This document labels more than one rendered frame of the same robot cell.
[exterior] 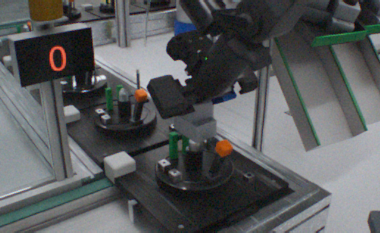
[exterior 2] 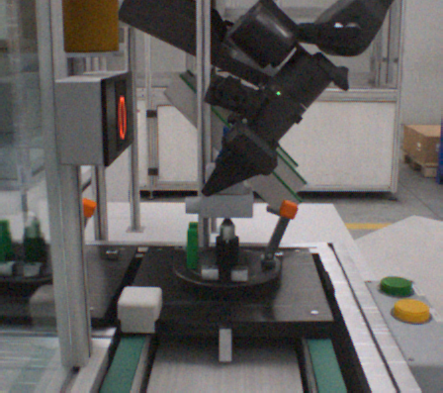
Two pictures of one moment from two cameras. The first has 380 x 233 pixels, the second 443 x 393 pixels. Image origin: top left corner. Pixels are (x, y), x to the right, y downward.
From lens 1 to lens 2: 61 cm
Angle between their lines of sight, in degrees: 51
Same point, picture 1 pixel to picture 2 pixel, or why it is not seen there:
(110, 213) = (176, 375)
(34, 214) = not seen: outside the picture
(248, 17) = (358, 26)
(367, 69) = not seen: hidden behind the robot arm
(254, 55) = (344, 73)
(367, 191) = not seen: hidden behind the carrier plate
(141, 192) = (218, 314)
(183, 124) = (225, 202)
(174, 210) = (280, 307)
